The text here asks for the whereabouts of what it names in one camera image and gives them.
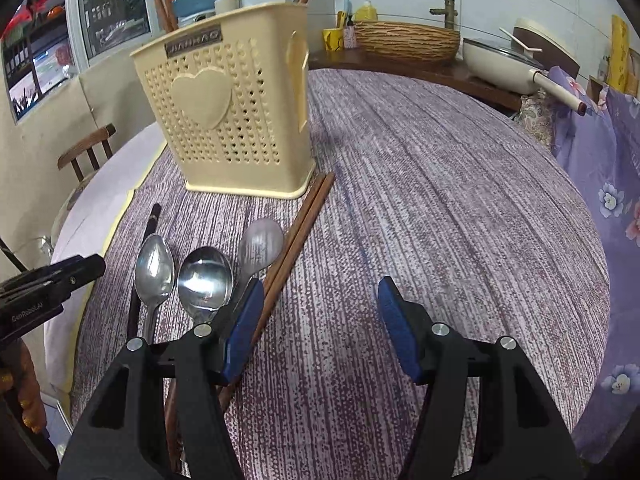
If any round steel spoon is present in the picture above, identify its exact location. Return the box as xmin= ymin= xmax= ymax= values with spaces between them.
xmin=177 ymin=246 xmax=235 ymax=328

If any matte steel spoon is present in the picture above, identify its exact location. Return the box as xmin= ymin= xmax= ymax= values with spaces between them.
xmin=230 ymin=218 xmax=285 ymax=311

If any dark wooden counter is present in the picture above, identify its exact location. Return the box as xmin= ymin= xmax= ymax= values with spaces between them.
xmin=307 ymin=49 xmax=523 ymax=113

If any brown and cream rice cooker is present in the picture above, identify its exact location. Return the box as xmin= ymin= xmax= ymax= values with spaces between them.
xmin=512 ymin=16 xmax=581 ymax=78

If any black chopstick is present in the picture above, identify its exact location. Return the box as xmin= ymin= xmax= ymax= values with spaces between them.
xmin=126 ymin=203 xmax=162 ymax=341

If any oval steel spoon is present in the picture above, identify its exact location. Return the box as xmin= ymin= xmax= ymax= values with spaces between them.
xmin=134 ymin=234 xmax=176 ymax=343

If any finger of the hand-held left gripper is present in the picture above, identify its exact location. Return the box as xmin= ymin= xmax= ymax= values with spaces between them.
xmin=0 ymin=254 xmax=107 ymax=308

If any beige fabric panel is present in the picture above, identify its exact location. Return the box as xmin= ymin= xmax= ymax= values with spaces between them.
xmin=75 ymin=60 xmax=166 ymax=161

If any bronze faucet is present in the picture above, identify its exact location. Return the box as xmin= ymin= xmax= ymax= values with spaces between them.
xmin=430 ymin=0 xmax=458 ymax=31

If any sliding window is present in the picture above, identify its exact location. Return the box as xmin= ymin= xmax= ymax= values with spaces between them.
xmin=65 ymin=0 xmax=153 ymax=68

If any white cloth yellow edge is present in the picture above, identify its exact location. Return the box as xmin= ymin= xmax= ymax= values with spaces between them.
xmin=42 ymin=122 xmax=168 ymax=401

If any woven basket basin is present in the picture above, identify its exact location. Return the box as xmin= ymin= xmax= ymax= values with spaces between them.
xmin=354 ymin=21 xmax=461 ymax=65

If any person's left hand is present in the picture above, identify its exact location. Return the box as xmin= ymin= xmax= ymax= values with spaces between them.
xmin=0 ymin=342 xmax=48 ymax=436

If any purple striped tablecloth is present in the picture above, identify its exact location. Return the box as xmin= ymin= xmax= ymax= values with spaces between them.
xmin=70 ymin=67 xmax=612 ymax=480

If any small wooden box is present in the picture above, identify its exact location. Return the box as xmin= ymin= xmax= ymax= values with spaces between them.
xmin=586 ymin=75 xmax=611 ymax=103

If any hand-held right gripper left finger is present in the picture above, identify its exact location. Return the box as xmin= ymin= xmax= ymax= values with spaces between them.
xmin=56 ymin=277 xmax=266 ymax=480

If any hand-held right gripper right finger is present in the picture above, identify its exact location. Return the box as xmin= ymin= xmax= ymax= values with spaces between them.
xmin=377 ymin=276 xmax=583 ymax=480

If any white rice ladle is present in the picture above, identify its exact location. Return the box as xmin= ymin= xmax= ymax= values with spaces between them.
xmin=498 ymin=26 xmax=543 ymax=53

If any yellow cup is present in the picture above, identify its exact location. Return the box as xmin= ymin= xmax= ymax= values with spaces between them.
xmin=321 ymin=27 xmax=346 ymax=52

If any brown patterned cloth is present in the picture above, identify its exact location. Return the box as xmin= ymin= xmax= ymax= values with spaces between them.
xmin=517 ymin=92 xmax=556 ymax=148

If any yellow roll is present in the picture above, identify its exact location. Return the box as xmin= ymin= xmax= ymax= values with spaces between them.
xmin=609 ymin=14 xmax=630 ymax=93

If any cream plastic utensil holder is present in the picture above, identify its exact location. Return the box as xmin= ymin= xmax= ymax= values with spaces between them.
xmin=129 ymin=2 xmax=317 ymax=199

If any cream frying pan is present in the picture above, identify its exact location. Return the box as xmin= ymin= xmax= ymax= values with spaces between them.
xmin=461 ymin=36 xmax=588 ymax=116

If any wooden chair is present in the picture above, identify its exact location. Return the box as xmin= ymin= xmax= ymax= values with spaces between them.
xmin=56 ymin=124 xmax=117 ymax=183

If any purple floral cloth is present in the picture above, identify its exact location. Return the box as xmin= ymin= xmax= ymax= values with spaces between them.
xmin=547 ymin=65 xmax=640 ymax=466

